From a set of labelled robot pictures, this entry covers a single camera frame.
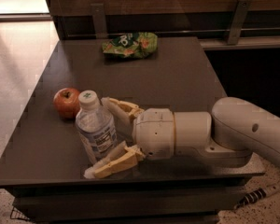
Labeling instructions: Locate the grey drawer cabinet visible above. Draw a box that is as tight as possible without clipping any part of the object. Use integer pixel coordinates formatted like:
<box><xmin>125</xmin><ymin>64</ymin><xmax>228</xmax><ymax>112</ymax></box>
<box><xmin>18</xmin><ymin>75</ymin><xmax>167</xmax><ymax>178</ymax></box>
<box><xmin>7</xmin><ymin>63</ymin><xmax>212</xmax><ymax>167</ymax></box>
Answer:
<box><xmin>12</xmin><ymin>178</ymin><xmax>245</xmax><ymax>224</ymax></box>

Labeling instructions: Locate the metal bracket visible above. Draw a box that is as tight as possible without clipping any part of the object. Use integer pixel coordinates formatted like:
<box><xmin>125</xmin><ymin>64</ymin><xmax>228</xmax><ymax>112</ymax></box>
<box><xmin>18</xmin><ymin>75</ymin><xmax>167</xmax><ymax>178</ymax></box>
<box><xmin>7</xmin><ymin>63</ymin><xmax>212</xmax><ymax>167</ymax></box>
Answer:
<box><xmin>91</xmin><ymin>3</ymin><xmax>108</xmax><ymax>39</ymax></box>
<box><xmin>226</xmin><ymin>0</ymin><xmax>252</xmax><ymax>45</ymax></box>

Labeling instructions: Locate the left metal bracket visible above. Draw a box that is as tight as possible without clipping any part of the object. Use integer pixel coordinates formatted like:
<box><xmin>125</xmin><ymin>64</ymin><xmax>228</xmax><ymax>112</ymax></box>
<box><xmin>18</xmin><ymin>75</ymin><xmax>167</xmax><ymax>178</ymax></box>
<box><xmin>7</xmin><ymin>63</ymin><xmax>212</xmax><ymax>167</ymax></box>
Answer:
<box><xmin>91</xmin><ymin>3</ymin><xmax>108</xmax><ymax>39</ymax></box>

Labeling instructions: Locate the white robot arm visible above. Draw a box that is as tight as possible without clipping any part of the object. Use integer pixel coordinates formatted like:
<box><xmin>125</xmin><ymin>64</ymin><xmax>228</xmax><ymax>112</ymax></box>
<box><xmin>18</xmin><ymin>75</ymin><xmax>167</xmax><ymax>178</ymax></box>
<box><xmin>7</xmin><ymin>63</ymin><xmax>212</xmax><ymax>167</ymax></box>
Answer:
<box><xmin>84</xmin><ymin>97</ymin><xmax>280</xmax><ymax>179</ymax></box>

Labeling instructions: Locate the wire rack on floor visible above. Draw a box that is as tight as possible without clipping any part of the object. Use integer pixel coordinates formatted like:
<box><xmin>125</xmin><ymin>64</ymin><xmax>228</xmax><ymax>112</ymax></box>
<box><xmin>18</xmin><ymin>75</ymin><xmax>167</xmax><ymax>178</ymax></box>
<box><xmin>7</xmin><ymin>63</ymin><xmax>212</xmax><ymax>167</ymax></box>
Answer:
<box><xmin>9</xmin><ymin>207</ymin><xmax>30</xmax><ymax>222</ymax></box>

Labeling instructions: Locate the clear blue-label plastic bottle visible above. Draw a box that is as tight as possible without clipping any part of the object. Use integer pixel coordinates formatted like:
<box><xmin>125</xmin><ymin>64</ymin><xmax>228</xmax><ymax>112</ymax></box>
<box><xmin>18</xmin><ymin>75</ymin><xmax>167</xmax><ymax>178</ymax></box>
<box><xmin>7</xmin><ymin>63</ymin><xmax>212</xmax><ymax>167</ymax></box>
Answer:
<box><xmin>76</xmin><ymin>91</ymin><xmax>118</xmax><ymax>164</ymax></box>

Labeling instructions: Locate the striped cable on floor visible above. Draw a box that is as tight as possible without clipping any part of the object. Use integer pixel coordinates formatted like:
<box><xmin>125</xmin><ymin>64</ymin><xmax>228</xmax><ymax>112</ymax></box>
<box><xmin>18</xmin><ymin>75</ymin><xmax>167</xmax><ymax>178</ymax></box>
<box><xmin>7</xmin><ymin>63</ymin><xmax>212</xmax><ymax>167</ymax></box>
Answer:
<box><xmin>233</xmin><ymin>184</ymin><xmax>280</xmax><ymax>210</ymax></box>

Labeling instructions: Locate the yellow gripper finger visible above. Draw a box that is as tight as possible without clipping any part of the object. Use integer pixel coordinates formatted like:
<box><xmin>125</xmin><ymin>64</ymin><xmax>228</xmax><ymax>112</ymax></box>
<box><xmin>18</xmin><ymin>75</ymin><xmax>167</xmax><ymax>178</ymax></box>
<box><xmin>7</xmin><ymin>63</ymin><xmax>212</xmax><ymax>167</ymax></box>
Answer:
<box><xmin>84</xmin><ymin>141</ymin><xmax>146</xmax><ymax>179</ymax></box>
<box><xmin>101</xmin><ymin>97</ymin><xmax>144</xmax><ymax>134</ymax></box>

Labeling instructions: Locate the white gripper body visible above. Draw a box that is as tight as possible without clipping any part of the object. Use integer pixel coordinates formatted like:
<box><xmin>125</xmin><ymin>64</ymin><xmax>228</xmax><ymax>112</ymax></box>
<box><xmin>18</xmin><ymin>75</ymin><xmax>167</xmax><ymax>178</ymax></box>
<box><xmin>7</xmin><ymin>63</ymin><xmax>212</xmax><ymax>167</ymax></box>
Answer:
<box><xmin>133</xmin><ymin>108</ymin><xmax>212</xmax><ymax>160</ymax></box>

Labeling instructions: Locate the right metal bracket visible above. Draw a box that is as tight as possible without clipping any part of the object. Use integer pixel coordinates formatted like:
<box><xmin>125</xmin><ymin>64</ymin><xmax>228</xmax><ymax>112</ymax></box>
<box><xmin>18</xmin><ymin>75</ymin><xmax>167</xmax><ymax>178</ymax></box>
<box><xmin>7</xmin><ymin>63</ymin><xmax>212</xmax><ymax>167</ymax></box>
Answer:
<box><xmin>226</xmin><ymin>0</ymin><xmax>252</xmax><ymax>45</ymax></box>

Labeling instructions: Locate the red apple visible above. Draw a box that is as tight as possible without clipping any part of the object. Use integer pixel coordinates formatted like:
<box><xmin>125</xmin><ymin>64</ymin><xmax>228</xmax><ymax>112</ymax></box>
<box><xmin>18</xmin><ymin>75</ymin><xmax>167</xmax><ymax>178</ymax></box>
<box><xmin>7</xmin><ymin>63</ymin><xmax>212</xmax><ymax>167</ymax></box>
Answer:
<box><xmin>53</xmin><ymin>88</ymin><xmax>80</xmax><ymax>119</ymax></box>

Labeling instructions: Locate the green rice chip bag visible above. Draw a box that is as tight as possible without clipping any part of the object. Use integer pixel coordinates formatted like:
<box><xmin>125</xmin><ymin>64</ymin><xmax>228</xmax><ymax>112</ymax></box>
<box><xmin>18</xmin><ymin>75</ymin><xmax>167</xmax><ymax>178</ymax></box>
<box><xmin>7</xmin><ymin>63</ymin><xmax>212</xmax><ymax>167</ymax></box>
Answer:
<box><xmin>102</xmin><ymin>32</ymin><xmax>158</xmax><ymax>59</ymax></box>

